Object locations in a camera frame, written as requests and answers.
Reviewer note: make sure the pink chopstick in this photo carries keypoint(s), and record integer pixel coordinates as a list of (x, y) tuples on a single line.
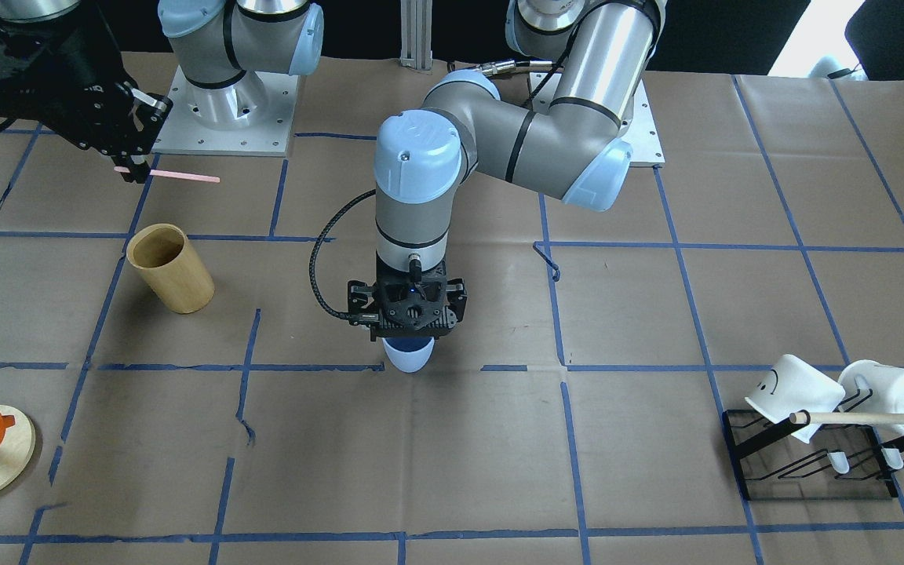
[(183, 176)]

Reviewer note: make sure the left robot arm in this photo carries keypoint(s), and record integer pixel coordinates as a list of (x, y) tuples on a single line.
[(572, 151)]

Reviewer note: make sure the wooden rack handle rod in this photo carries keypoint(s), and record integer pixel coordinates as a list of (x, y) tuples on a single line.
[(804, 418)]

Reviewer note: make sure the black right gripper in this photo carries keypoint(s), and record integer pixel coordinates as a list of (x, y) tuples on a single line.
[(69, 78)]

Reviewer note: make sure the light blue plastic cup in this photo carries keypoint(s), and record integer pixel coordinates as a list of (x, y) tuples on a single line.
[(408, 354)]

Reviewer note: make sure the white cup on rack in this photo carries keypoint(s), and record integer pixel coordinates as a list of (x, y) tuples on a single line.
[(895, 396)]

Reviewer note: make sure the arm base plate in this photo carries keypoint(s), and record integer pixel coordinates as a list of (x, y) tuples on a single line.
[(251, 118), (641, 132)]

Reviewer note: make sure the wooden mug tree stand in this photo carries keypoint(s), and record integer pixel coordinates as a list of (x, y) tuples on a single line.
[(17, 447)]

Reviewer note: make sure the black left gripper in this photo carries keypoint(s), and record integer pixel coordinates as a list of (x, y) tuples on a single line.
[(359, 298)]

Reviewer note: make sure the black wire cup rack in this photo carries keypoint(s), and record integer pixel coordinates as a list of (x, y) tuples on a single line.
[(845, 460)]

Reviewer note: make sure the aluminium frame post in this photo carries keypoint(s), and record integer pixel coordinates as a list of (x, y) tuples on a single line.
[(415, 22)]

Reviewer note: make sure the white smiley face cup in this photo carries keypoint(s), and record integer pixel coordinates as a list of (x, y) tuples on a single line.
[(792, 385)]

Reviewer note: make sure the bamboo cylinder holder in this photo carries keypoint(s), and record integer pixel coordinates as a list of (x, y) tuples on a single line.
[(170, 265)]

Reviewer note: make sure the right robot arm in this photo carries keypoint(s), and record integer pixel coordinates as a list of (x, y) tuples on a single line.
[(218, 42)]

